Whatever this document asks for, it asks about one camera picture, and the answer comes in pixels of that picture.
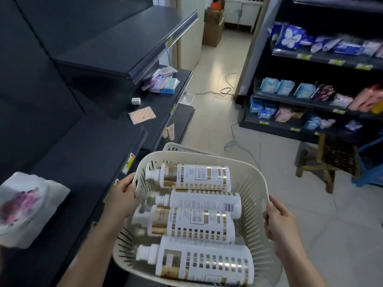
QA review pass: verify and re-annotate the person's right hand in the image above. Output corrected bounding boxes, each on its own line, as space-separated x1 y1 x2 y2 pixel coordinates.
263 195 300 260

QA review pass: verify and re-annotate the person's left hand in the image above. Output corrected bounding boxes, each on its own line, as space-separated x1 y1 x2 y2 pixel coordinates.
103 171 141 228

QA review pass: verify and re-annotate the cream slotted plastic basket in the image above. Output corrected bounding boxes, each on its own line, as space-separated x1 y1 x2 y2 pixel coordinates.
112 151 283 287
162 142 215 156

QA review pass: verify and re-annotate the dark grey shelf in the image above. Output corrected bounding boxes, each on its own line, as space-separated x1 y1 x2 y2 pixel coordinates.
0 0 199 287

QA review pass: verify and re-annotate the person's right forearm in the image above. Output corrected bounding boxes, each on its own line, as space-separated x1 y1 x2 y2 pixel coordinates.
274 245 327 287

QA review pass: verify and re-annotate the person's left forearm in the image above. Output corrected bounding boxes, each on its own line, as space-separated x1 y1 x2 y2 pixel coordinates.
57 218 126 287

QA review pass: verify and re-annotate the white square dish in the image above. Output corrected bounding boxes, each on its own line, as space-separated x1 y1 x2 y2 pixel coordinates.
0 171 71 249

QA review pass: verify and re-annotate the pale pink tube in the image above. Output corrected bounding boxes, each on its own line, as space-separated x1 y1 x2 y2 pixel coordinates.
162 122 176 141

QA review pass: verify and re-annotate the pink patterned flat packet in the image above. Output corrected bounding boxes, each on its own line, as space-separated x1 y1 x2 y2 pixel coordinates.
128 106 157 126

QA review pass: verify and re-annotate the white floral bowl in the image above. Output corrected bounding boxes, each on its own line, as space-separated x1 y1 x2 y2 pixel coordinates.
0 175 50 234

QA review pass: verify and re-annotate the wooden woven stool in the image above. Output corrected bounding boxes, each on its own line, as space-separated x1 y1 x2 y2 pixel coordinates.
295 132 361 194

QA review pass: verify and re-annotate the blue plastic stool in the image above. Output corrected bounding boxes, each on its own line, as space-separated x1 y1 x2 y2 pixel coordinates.
350 136 383 188

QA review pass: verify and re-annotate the row of small pastel packets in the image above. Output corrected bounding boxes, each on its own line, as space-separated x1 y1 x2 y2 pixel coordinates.
249 97 364 132

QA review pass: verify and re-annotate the white power strip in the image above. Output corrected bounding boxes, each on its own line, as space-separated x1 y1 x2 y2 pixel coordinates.
179 92 195 106

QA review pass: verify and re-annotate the pile of pastel small packets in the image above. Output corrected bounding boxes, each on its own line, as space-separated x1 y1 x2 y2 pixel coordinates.
140 65 181 95

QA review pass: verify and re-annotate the row of blue pink packets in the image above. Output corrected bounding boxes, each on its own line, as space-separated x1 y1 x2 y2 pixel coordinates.
259 77 383 114

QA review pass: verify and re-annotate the black store rack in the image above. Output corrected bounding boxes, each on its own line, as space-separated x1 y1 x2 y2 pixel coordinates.
239 0 383 147

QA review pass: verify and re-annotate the white door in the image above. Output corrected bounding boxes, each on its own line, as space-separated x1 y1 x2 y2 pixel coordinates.
181 0 207 71

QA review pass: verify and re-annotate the large cardboard box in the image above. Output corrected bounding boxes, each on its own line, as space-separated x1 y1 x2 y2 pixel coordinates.
202 20 225 47

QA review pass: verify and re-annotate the row of blue white packets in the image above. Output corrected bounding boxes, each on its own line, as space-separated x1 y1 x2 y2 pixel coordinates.
268 22 383 59

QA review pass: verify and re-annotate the small cardboard box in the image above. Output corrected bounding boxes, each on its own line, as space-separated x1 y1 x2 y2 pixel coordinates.
204 7 225 25

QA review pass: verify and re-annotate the white cabinet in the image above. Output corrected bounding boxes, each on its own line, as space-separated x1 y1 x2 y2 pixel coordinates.
223 0 265 33

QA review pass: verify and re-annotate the grey floor cable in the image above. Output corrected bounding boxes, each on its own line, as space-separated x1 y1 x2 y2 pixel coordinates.
224 122 263 172

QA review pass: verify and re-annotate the white floor cable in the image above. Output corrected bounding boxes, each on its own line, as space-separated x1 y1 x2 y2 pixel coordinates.
191 73 240 98

